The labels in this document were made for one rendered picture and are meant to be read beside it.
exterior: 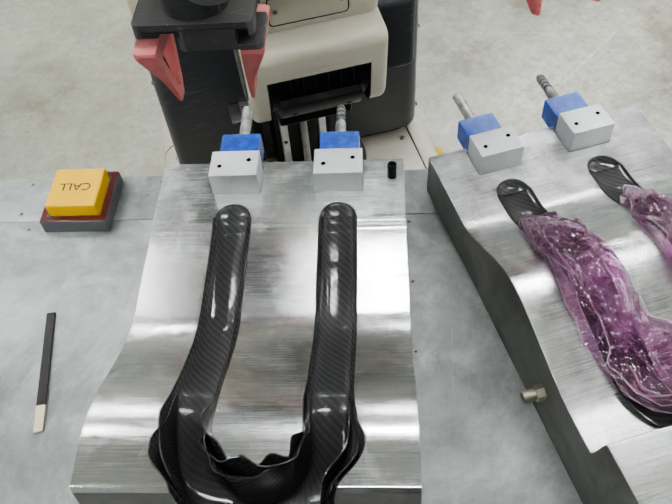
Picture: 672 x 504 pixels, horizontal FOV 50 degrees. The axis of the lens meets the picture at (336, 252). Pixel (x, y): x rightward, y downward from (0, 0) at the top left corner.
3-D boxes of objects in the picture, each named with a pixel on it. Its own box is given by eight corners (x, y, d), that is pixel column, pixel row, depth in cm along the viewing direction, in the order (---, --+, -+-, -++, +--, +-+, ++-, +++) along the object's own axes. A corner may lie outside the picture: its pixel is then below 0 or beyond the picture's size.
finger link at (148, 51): (229, 118, 67) (210, 30, 59) (153, 121, 67) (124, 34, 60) (237, 72, 71) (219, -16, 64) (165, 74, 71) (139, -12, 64)
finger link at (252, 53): (275, 116, 66) (260, 28, 59) (197, 119, 67) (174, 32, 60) (279, 70, 71) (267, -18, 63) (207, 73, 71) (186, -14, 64)
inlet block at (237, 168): (230, 127, 87) (222, 91, 82) (272, 125, 86) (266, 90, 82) (217, 210, 79) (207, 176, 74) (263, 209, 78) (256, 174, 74)
